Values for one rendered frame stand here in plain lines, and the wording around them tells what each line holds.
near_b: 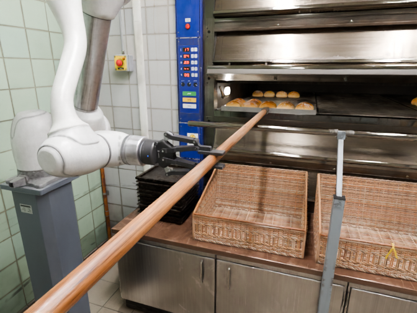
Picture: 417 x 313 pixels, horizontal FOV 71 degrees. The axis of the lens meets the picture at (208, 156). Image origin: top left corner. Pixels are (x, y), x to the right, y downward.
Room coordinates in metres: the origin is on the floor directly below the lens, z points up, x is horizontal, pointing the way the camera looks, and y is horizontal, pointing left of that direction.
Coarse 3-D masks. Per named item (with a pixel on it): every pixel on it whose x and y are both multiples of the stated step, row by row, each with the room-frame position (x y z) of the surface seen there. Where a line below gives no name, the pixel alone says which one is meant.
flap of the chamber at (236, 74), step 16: (240, 80) 1.80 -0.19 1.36; (256, 80) 1.76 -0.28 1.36; (272, 80) 1.72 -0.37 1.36; (288, 80) 1.69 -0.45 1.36; (304, 80) 1.66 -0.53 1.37; (320, 80) 1.62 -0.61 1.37; (336, 80) 1.59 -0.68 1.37; (352, 80) 1.56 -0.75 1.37; (368, 80) 1.53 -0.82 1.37; (384, 80) 1.50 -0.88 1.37; (400, 80) 1.48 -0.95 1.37; (416, 80) 1.45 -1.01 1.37
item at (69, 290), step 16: (224, 144) 0.85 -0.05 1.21; (208, 160) 0.70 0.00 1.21; (192, 176) 0.59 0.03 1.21; (176, 192) 0.51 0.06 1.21; (160, 208) 0.45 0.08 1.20; (128, 224) 0.39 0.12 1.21; (144, 224) 0.40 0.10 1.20; (112, 240) 0.34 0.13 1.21; (128, 240) 0.36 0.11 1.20; (96, 256) 0.31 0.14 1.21; (112, 256) 0.32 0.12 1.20; (80, 272) 0.28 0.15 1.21; (96, 272) 0.29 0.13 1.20; (64, 288) 0.26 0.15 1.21; (80, 288) 0.27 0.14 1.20; (48, 304) 0.23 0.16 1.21; (64, 304) 0.24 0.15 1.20
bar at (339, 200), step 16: (224, 128) 1.40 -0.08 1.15; (240, 128) 1.37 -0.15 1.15; (256, 128) 1.35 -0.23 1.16; (272, 128) 1.32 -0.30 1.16; (288, 128) 1.30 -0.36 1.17; (304, 128) 1.29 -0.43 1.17; (336, 176) 1.12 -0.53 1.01; (336, 192) 1.05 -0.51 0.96; (336, 208) 1.02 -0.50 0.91; (336, 224) 1.01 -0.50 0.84; (336, 240) 1.01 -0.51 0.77; (336, 256) 1.01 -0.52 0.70; (320, 304) 1.02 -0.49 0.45
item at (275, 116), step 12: (300, 120) 1.64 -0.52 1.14; (312, 120) 1.62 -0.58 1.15; (324, 120) 1.60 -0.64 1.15; (336, 120) 1.58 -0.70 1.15; (348, 120) 1.56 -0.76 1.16; (360, 120) 1.54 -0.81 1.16; (372, 120) 1.52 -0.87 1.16; (384, 120) 1.51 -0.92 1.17; (396, 120) 1.49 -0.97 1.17; (408, 120) 1.47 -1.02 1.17
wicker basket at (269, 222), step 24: (240, 168) 1.71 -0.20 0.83; (264, 168) 1.67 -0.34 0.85; (216, 192) 1.71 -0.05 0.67; (240, 192) 1.66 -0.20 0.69; (264, 192) 1.63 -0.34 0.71; (192, 216) 1.31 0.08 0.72; (216, 216) 1.28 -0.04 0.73; (240, 216) 1.54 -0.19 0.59; (264, 216) 1.54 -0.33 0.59; (288, 216) 1.55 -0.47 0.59; (216, 240) 1.28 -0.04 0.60; (240, 240) 1.24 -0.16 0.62; (264, 240) 1.21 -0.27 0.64; (288, 240) 1.18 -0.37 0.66
